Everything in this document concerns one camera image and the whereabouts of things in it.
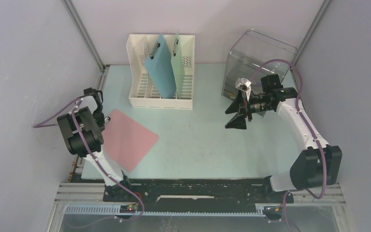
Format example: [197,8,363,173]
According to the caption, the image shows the transparent grey drawer box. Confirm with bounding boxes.
[222,30,298,116]

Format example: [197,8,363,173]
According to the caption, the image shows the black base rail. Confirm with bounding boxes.
[103,178,294,214]

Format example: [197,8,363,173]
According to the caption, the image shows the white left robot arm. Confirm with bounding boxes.
[57,87,133,201]

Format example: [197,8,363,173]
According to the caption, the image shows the pink paper sheet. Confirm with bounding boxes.
[102,109,158,172]

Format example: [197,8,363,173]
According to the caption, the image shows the blue clipboard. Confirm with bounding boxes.
[144,34,176,99]

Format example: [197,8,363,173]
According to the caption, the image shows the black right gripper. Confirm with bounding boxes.
[226,88,273,130]

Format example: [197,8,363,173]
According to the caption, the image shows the green clipboard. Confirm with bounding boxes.
[171,32,185,99]

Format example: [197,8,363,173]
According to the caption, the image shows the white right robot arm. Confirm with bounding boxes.
[225,74,342,202]

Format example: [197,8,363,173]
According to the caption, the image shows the white file organizer rack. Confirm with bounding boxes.
[126,34,195,110]

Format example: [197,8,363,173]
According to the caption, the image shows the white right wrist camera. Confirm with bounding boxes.
[235,78,252,100]

